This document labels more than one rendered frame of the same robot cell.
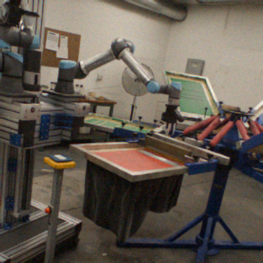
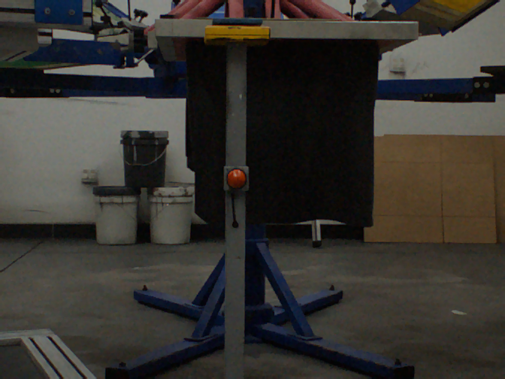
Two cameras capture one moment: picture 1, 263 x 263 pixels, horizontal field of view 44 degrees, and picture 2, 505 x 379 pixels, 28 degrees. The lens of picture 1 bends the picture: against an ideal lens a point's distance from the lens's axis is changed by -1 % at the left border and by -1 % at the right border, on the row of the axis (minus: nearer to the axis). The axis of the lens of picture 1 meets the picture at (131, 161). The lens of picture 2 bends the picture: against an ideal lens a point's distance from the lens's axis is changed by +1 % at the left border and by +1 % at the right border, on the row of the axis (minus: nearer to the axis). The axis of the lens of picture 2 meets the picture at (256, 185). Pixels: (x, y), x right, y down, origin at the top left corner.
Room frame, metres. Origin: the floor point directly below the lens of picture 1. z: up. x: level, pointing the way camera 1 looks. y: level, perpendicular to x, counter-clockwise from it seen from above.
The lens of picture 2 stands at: (0.33, 1.91, 0.75)
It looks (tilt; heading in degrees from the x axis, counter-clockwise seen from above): 3 degrees down; 312
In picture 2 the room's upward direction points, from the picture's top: straight up
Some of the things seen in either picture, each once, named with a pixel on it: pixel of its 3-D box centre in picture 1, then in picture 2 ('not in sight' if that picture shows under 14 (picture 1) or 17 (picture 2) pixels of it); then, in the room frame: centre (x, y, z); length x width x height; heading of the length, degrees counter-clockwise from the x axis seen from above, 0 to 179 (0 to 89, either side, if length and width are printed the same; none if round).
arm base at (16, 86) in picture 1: (11, 83); not in sight; (1.99, 0.80, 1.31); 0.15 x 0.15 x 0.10
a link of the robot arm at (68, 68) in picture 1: (67, 69); not in sight; (2.44, 0.57, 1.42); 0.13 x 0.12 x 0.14; 158
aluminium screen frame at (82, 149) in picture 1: (144, 157); (273, 44); (2.09, -0.08, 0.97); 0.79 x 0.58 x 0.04; 136
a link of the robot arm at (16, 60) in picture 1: (11, 62); not in sight; (1.99, 0.80, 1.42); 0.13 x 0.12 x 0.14; 128
